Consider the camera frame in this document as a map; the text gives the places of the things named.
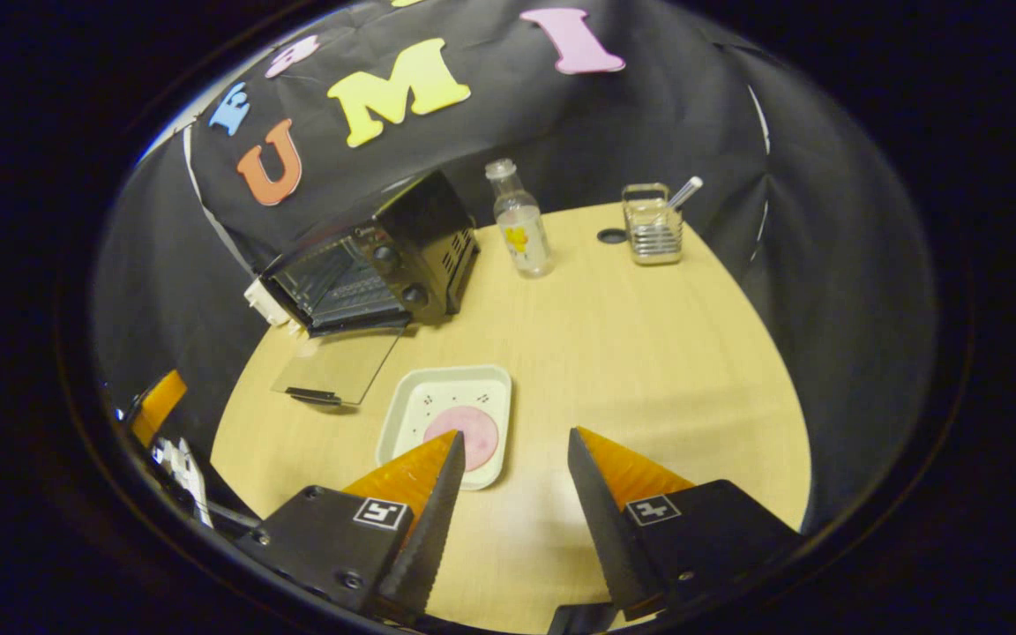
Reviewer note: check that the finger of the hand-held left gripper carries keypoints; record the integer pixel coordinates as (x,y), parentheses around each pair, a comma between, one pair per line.
(160,404)

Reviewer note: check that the pink ham slice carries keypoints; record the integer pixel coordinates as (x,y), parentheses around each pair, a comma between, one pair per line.
(477,437)

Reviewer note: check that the white square plate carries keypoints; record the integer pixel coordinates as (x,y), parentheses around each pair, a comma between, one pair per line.
(437,397)

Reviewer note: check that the white toaster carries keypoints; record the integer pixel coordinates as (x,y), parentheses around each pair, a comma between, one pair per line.
(263,304)

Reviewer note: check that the clear glass bottle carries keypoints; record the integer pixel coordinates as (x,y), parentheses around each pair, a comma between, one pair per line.
(521,234)

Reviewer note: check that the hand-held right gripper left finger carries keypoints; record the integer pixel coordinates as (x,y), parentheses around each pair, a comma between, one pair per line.
(433,529)

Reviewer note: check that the metal spoon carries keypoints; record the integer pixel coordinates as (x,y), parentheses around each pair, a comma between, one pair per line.
(689,190)

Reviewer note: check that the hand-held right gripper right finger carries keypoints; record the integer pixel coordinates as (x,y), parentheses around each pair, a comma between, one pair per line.
(609,529)

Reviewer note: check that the black electric oven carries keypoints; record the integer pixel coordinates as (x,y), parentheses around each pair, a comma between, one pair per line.
(420,229)

